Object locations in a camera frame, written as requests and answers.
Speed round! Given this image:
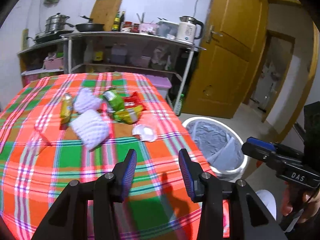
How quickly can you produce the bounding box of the dark sauce bottle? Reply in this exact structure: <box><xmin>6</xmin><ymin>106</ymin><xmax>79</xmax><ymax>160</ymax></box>
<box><xmin>118</xmin><ymin>11</ymin><xmax>125</xmax><ymax>31</ymax></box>

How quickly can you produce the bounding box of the green oil bottle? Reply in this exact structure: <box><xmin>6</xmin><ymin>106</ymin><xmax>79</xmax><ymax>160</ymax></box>
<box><xmin>112</xmin><ymin>11</ymin><xmax>120</xmax><ymax>31</ymax></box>

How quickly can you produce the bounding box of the green snack packet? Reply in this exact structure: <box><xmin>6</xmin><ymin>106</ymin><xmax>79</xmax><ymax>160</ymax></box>
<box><xmin>102</xmin><ymin>87</ymin><xmax>125</xmax><ymax>114</ymax></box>

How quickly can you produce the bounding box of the white foam fruit net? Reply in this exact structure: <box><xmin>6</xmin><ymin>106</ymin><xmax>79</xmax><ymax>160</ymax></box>
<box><xmin>74</xmin><ymin>88</ymin><xmax>102</xmax><ymax>114</ymax></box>

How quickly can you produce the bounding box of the plaid tablecloth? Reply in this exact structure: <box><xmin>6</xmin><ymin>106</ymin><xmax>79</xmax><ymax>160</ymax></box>
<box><xmin>1</xmin><ymin>73</ymin><xmax>210</xmax><ymax>239</ymax></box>

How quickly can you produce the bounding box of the yellow green candy wrapper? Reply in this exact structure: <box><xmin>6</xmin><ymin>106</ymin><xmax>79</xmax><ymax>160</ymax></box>
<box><xmin>113</xmin><ymin>105</ymin><xmax>144</xmax><ymax>125</ymax></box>

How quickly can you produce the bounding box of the red snack packet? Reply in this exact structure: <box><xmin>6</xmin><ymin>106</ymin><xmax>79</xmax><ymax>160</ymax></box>
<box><xmin>123</xmin><ymin>92</ymin><xmax>145</xmax><ymax>110</ymax></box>

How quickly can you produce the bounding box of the white kitchen shelf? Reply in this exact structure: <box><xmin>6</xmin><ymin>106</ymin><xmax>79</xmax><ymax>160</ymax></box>
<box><xmin>17</xmin><ymin>31</ymin><xmax>200</xmax><ymax>111</ymax></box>

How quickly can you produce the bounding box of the pink utensil box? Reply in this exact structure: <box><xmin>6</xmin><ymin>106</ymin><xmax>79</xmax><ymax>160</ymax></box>
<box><xmin>139</xmin><ymin>23</ymin><xmax>158</xmax><ymax>35</ymax></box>

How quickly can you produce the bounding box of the steel steamer pot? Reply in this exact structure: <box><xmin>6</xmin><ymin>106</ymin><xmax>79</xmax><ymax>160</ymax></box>
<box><xmin>45</xmin><ymin>12</ymin><xmax>74</xmax><ymax>33</ymax></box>

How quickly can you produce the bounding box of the person right hand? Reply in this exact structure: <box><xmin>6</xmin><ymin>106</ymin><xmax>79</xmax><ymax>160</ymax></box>
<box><xmin>281</xmin><ymin>182</ymin><xmax>319</xmax><ymax>223</ymax></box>

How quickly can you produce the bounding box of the white trash bin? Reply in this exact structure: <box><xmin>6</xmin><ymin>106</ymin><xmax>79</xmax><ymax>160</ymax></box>
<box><xmin>182</xmin><ymin>116</ymin><xmax>248</xmax><ymax>182</ymax></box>

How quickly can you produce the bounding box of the green bottle on floor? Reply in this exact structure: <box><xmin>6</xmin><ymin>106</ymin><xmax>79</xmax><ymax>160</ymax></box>
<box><xmin>174</xmin><ymin>94</ymin><xmax>184</xmax><ymax>116</ymax></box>

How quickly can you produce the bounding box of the wooden door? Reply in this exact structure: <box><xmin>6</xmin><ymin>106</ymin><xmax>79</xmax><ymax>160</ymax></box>
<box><xmin>182</xmin><ymin>0</ymin><xmax>268</xmax><ymax>119</ymax></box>

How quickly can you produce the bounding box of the purple lid storage box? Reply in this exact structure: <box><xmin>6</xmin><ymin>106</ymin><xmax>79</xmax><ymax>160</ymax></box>
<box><xmin>145</xmin><ymin>75</ymin><xmax>172</xmax><ymax>99</ymax></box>

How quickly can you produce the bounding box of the black frying pan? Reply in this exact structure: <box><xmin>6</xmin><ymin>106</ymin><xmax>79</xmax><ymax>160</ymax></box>
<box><xmin>75</xmin><ymin>16</ymin><xmax>104</xmax><ymax>32</ymax></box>

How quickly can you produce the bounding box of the white electric kettle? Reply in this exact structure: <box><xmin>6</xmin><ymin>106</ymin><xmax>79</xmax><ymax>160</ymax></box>
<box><xmin>176</xmin><ymin>16</ymin><xmax>204</xmax><ymax>44</ymax></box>

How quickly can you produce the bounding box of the pink basket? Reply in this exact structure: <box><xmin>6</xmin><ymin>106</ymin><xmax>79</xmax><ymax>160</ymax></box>
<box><xmin>43</xmin><ymin>57</ymin><xmax>63</xmax><ymax>70</ymax></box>

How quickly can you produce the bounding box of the wooden cutting board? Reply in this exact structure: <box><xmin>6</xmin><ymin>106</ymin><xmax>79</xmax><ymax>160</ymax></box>
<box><xmin>90</xmin><ymin>0</ymin><xmax>122</xmax><ymax>31</ymax></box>

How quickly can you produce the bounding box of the yellow snack packet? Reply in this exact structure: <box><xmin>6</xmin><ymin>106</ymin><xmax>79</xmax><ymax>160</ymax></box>
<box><xmin>60</xmin><ymin>93</ymin><xmax>73</xmax><ymax>125</ymax></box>

